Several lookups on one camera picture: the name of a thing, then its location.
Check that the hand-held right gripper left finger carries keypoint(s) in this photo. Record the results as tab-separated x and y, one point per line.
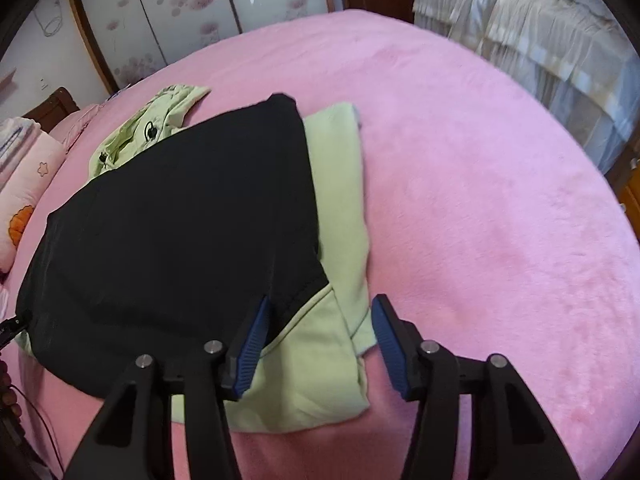
250	345

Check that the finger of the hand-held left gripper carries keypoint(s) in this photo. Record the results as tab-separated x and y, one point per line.
12	326

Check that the floral sliding door wardrobe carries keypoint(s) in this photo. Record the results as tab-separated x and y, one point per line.
190	15

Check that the pink fleece blanket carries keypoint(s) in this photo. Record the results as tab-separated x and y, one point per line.
475	185

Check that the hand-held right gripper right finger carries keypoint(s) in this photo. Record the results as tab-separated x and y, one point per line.
387	345

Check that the person's left hand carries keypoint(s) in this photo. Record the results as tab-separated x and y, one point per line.
7	395

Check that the pink printed pillow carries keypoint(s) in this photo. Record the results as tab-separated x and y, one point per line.
30	190

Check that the striped folded cloth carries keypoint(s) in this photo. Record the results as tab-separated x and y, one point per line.
15	137

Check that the wooden headboard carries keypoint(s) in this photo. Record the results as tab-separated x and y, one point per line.
55	107

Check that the light green jacket black lining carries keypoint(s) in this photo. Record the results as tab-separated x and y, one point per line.
175	235

